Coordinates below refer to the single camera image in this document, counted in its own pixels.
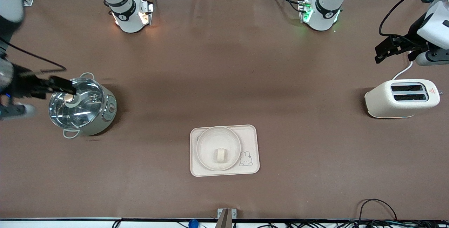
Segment round cream plate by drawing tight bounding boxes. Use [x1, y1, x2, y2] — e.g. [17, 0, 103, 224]
[196, 126, 242, 171]

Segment small cream bun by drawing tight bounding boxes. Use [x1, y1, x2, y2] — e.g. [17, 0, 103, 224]
[215, 147, 228, 163]

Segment cream rabbit print tray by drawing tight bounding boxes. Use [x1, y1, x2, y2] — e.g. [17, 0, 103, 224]
[190, 125, 260, 177]

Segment glass pot lid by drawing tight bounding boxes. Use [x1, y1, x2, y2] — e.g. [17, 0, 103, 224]
[48, 77, 106, 130]

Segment cream two-slot toaster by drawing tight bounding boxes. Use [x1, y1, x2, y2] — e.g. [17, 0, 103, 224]
[364, 79, 444, 119]

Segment pale green electric pot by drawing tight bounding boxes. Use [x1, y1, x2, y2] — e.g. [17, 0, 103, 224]
[49, 72, 118, 139]

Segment brown table cover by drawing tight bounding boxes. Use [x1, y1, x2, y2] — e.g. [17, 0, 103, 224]
[0, 0, 449, 220]

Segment white toaster power cord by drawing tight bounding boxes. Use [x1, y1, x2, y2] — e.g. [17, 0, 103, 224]
[392, 51, 413, 81]

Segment black looped cable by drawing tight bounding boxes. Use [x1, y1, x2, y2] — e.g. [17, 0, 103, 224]
[357, 199, 398, 222]

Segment black cable bundle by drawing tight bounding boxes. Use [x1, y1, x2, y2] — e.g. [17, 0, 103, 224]
[246, 219, 449, 228]

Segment grey metal camera bracket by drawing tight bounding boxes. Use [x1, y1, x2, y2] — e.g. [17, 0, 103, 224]
[217, 208, 237, 228]

